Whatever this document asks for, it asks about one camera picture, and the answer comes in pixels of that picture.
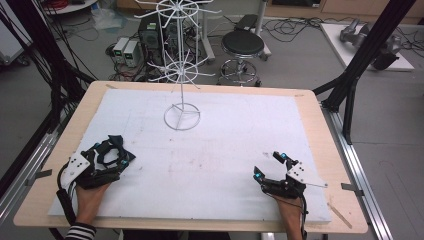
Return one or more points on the aluminium rail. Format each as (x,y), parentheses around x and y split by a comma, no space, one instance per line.
(356,166)
(23,166)

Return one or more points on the white round table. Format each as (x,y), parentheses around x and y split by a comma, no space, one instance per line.
(68,7)

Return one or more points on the person's left hand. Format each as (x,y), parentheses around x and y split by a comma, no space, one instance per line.
(88,203)

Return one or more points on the white floor board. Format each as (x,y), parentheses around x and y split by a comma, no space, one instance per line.
(343,50)

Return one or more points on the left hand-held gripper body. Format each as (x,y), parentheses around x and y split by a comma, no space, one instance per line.
(76,166)

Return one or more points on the white foam board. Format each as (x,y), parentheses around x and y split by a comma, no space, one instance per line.
(206,160)

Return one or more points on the clear plastic bag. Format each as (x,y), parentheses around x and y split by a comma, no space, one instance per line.
(108,18)

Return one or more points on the grey metal clamp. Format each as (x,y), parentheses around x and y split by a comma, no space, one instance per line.
(38,175)
(352,188)

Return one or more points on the black computer tower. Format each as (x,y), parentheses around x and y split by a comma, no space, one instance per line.
(150,36)

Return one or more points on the black round stool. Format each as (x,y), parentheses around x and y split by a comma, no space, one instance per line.
(242,43)

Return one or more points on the black flat box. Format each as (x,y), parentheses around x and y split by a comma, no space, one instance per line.
(246,22)

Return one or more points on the person's right hand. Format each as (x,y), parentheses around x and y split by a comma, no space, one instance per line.
(290,211)

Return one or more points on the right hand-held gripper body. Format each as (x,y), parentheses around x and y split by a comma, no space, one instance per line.
(301,175)

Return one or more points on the grey bench power supply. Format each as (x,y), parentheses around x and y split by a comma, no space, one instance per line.
(131,53)
(120,49)

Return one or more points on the white metal stand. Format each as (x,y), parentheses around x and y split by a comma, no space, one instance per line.
(260,23)

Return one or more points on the grey robot part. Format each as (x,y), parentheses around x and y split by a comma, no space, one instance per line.
(354,33)

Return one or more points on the black metal frame post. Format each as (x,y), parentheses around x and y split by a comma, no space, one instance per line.
(40,56)
(366,56)

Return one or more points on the thin wooden stick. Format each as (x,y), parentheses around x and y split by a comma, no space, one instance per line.
(340,215)

